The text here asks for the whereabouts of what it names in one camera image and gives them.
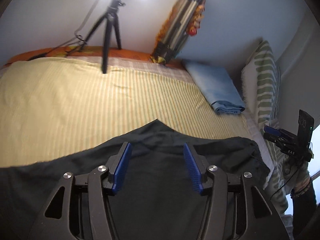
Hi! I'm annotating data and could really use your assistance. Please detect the folded blue cloth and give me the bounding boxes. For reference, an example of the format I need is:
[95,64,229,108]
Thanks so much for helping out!
[182,60,245,115]

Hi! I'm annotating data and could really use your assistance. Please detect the dark green pants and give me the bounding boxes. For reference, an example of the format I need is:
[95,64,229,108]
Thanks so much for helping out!
[1,120,270,239]

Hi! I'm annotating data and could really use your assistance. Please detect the yellow striped bed sheet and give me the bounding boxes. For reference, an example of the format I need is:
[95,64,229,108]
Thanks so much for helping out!
[1,57,251,167]

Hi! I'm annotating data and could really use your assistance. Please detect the black cable on bed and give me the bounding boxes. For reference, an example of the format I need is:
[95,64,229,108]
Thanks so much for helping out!
[27,0,107,61]

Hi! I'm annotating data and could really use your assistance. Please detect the green striped white pillow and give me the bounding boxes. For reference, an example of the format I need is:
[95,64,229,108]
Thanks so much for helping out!
[241,40,288,214]

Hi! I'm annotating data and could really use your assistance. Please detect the folded tripod in orange cloth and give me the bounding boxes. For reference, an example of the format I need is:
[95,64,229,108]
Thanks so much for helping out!
[150,0,206,65]

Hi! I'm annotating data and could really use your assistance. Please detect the right forearm black sleeve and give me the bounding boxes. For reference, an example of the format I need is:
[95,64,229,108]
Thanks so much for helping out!
[290,177,319,239]

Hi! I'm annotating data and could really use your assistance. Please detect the orange patterned mattress cover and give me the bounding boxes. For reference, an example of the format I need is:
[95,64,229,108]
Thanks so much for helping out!
[1,46,184,69]

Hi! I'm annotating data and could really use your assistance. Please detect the right hand white glove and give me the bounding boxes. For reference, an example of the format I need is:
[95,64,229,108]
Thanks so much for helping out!
[280,157,311,198]

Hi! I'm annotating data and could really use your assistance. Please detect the black mini tripod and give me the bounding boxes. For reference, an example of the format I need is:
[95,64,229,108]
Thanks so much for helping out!
[80,0,125,74]

